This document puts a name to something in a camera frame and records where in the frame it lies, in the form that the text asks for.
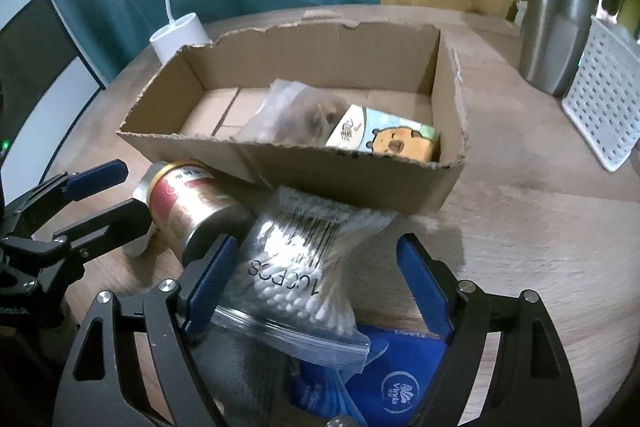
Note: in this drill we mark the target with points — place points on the white plastic basket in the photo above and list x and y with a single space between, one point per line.
605 107

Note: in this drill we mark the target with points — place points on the bag of cotton swabs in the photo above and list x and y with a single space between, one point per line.
300 257

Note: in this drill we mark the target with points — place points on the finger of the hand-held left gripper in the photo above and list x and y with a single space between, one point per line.
97 177
110 219

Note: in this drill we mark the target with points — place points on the stainless steel tumbler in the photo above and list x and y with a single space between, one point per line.
550 32

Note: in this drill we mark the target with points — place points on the cartoon print tissue pack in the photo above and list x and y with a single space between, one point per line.
395 137

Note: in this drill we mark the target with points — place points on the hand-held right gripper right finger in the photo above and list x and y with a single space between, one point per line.
420 277

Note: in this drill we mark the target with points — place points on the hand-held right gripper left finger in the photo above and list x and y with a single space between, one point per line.
215 277

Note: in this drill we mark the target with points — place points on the blue toilet paper roll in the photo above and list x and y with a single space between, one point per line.
400 387

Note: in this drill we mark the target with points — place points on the brown cardboard box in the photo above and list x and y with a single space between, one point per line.
350 182

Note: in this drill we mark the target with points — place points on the gold and red can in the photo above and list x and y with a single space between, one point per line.
195 207

